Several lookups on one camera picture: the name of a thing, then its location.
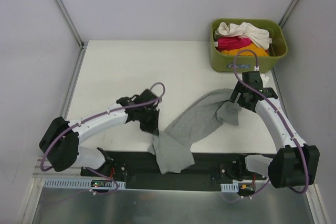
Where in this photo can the aluminium rail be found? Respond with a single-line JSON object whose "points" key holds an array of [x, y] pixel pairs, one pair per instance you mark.
{"points": [[72, 172]]}

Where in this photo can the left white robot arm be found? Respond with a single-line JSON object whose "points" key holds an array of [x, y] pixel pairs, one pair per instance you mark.
{"points": [[62, 142]]}

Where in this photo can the orange t shirt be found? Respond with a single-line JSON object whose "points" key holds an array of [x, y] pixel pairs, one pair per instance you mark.
{"points": [[249, 50]]}

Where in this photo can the right white cable duct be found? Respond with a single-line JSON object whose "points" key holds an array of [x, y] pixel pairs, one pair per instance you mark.
{"points": [[230, 188]]}

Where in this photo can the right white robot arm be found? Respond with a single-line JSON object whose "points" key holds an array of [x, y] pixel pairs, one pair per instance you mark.
{"points": [[295, 163]]}

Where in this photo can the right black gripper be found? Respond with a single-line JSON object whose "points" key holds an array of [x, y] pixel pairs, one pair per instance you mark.
{"points": [[239, 98]]}

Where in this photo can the left white cable duct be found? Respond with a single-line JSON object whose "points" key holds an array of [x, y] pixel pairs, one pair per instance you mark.
{"points": [[69, 183]]}

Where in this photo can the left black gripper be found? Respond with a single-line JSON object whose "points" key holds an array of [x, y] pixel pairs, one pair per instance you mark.
{"points": [[149, 123]]}

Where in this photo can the pink t shirt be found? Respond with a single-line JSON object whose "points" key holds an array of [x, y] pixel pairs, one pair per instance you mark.
{"points": [[231, 43]]}

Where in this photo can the white cable duct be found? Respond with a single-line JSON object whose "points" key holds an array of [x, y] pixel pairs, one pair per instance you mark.
{"points": [[69, 183], [230, 188]]}

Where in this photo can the white t shirt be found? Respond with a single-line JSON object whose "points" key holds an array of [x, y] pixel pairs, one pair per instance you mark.
{"points": [[260, 37]]}

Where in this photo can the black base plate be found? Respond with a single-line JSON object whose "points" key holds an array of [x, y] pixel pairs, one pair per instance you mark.
{"points": [[206, 172]]}

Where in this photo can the grey t shirt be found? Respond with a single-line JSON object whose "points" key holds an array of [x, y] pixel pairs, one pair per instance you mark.
{"points": [[172, 148]]}

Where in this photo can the left aluminium frame post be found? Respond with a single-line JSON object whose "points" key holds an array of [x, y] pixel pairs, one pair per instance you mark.
{"points": [[70, 24]]}

